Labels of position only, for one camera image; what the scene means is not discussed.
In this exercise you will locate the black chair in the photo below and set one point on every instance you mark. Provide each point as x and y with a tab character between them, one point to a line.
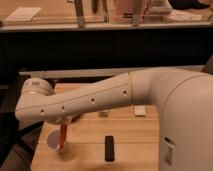
10	134

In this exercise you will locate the white tube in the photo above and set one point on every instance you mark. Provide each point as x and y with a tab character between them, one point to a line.
104	113

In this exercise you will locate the white paper sheet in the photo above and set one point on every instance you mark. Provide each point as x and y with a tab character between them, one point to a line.
23	14

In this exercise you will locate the green bowl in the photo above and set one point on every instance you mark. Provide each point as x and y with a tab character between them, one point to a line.
73	118

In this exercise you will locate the black rectangular block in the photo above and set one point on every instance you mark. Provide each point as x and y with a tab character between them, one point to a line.
109	149

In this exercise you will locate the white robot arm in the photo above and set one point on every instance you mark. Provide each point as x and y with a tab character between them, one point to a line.
183	98

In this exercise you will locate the white rectangular block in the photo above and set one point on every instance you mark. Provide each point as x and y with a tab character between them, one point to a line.
139	111

